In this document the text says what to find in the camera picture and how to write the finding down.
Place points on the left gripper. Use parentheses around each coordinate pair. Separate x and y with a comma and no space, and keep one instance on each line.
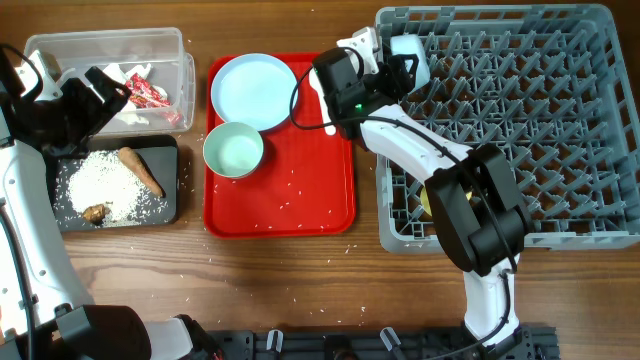
(76,90)

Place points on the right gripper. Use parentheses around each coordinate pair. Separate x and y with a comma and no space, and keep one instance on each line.
(404,81)

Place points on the red snack wrapper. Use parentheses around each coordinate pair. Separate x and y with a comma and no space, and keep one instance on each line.
(145,104)

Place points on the small light blue bowl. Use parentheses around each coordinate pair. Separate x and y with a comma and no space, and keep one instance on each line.
(411,45)

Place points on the brown carrot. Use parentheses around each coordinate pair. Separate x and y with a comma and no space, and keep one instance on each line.
(131,160)

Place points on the white rice pile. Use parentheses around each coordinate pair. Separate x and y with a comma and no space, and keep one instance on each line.
(102,179)

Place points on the brown food scrap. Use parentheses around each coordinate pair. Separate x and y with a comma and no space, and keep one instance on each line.
(96,214)

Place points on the yellow plastic cup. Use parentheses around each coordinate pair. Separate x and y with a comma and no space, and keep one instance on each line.
(424,200)

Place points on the green bowl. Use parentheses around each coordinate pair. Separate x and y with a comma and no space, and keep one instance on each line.
(233,150)

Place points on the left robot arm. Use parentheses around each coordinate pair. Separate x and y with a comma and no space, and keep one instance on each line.
(46,311)

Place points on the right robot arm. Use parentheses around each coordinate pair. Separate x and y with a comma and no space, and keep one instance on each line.
(477,209)

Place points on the clear plastic waste bin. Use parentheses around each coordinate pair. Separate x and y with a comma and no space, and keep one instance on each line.
(157,52)

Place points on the black waste tray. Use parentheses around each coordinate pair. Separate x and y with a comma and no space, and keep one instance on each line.
(159,153)

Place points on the grey dishwasher rack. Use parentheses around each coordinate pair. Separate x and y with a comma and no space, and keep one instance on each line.
(547,84)

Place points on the white plastic spoon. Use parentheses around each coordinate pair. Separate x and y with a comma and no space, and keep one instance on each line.
(316,86)

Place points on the large light blue plate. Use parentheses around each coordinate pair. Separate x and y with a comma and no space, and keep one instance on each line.
(254,89)

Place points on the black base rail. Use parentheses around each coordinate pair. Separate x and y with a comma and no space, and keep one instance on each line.
(527,343)

